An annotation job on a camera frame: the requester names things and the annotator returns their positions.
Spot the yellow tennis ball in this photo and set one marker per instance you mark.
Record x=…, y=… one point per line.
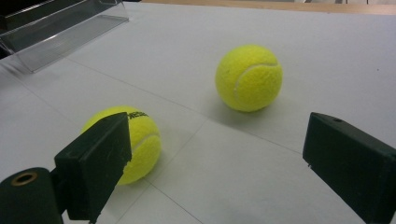
x=143, y=146
x=249, y=79

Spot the clear plastic container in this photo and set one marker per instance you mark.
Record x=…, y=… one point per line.
x=62, y=31

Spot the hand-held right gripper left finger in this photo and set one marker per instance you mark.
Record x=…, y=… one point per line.
x=93, y=165

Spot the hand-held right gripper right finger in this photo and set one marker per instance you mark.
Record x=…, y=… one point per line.
x=351, y=161

